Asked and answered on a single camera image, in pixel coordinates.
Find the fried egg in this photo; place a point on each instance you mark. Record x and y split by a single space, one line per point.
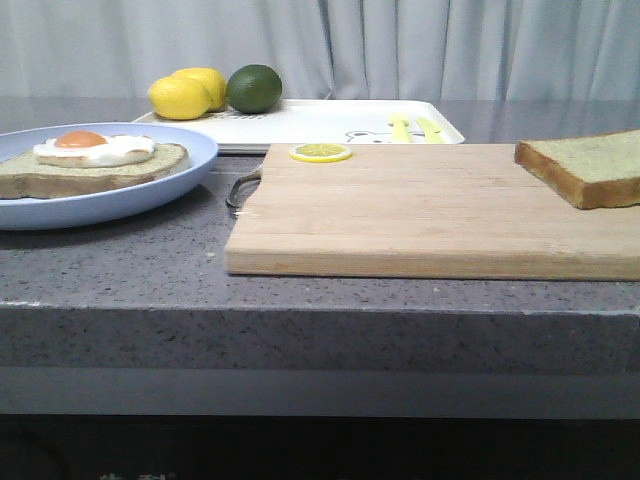
88 149

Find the light blue plate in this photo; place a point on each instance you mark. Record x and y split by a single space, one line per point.
43 214

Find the bread slice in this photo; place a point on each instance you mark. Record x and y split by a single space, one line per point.
24 176
589 172

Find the white rectangular tray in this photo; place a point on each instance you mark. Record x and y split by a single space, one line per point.
297 121

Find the yellow lemon slice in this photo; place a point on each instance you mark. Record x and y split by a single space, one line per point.
320 152

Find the wooden cutting board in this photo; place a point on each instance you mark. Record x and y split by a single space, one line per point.
433 211

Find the green lime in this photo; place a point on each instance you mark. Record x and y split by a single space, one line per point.
254 89

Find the rear yellow lemon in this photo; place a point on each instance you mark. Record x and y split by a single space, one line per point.
214 82

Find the front yellow lemon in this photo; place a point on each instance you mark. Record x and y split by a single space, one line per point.
179 98

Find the white curtain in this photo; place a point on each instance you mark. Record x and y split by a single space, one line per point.
428 50

